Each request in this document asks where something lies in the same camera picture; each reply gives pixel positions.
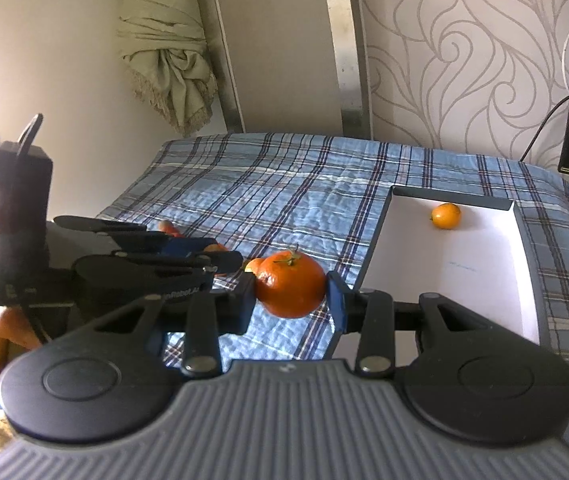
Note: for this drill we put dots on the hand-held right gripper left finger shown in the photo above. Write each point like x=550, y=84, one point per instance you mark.
x=243, y=307

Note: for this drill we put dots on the small round orange fruit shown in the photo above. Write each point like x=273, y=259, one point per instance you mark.
x=216, y=247

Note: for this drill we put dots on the beige tied curtain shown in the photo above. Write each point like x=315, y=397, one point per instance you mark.
x=169, y=45

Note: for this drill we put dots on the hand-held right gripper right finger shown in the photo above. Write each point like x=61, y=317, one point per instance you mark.
x=337, y=305

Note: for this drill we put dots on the small brownish orange fruit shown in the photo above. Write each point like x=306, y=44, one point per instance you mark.
x=253, y=265

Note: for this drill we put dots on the grey box with white inside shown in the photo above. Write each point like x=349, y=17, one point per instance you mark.
x=464, y=270

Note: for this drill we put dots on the silver metal wall strip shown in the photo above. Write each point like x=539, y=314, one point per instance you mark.
x=347, y=45

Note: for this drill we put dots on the small yellow-orange citrus fruit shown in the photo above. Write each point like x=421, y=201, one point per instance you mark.
x=446, y=215

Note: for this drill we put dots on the blue plaid blanket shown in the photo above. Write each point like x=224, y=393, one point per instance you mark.
x=289, y=190

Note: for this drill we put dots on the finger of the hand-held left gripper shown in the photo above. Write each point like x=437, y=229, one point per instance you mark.
x=164, y=271
x=184, y=246

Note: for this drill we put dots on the tangerine with green stem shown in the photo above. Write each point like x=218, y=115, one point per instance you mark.
x=289, y=285

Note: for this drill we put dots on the cracked orange tangerine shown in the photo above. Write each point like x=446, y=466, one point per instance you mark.
x=169, y=229

